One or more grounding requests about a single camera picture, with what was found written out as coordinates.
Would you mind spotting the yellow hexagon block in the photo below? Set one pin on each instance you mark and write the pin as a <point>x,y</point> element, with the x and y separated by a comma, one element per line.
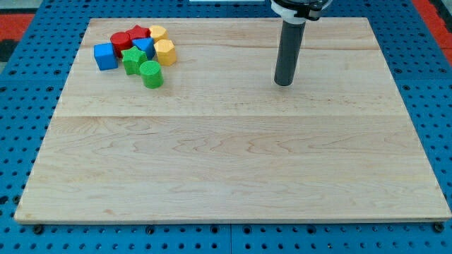
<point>166,52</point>

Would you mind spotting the green star block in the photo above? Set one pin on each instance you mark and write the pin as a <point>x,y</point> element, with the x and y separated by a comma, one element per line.
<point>132,59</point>

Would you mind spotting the yellow pentagon block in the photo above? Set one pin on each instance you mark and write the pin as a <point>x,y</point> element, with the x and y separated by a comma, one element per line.
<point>158,33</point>

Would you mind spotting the black white robot arm flange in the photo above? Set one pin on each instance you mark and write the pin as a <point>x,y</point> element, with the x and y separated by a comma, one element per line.
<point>299,11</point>

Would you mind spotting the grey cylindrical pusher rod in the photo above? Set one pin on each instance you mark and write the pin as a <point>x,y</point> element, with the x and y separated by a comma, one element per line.
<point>288,51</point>

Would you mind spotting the blue triangle block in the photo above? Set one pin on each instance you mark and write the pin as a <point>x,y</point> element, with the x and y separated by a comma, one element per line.
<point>146,45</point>

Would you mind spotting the red star block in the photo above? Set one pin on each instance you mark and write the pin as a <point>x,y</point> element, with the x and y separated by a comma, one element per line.
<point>138,32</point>

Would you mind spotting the light wooden board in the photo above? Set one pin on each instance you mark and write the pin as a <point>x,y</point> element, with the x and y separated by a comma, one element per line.
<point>220,142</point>

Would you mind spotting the blue cube block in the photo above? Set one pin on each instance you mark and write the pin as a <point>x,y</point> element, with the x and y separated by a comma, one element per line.
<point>105,56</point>

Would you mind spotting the red cylinder block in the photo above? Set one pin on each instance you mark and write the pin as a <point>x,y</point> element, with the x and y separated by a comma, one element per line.
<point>121,41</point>

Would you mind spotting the green cylinder block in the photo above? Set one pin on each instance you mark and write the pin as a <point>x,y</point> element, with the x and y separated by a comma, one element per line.
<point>151,74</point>

